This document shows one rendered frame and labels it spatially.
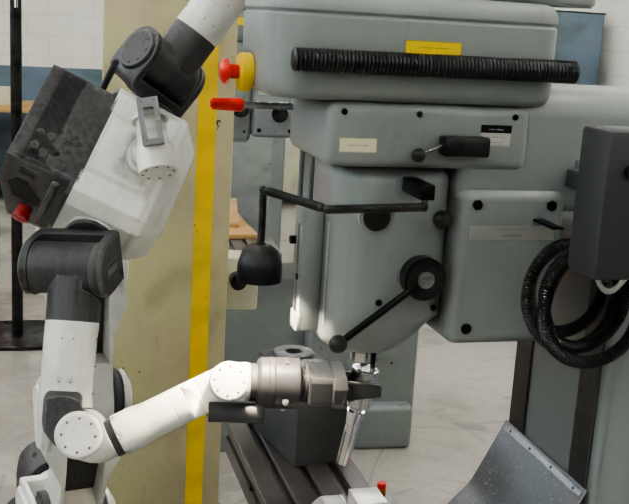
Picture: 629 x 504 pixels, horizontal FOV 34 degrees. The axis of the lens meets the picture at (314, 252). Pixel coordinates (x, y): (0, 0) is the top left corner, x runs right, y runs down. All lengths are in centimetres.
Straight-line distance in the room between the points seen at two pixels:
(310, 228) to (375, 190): 14
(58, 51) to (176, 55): 867
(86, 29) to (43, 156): 881
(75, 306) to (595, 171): 86
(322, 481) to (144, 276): 147
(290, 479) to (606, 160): 102
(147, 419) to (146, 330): 177
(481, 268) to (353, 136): 31
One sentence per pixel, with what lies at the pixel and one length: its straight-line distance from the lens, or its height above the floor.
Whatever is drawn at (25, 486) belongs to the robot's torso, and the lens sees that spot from 258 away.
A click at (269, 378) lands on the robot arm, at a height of 125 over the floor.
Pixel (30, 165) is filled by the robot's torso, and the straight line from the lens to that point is 183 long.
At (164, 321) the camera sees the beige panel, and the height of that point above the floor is 82.
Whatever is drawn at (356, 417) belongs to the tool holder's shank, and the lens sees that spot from 182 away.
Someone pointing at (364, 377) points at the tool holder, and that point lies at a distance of 178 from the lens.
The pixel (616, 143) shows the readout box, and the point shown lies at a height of 171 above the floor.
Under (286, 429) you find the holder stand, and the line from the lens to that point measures 223.
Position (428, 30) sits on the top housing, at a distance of 159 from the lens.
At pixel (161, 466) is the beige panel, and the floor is 30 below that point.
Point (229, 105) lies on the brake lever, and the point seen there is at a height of 170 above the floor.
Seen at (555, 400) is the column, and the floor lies 119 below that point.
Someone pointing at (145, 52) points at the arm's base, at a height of 177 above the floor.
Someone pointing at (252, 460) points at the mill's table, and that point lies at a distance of 224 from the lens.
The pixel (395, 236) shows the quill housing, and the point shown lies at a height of 152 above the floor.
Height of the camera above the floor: 185
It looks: 13 degrees down
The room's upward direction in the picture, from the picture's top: 3 degrees clockwise
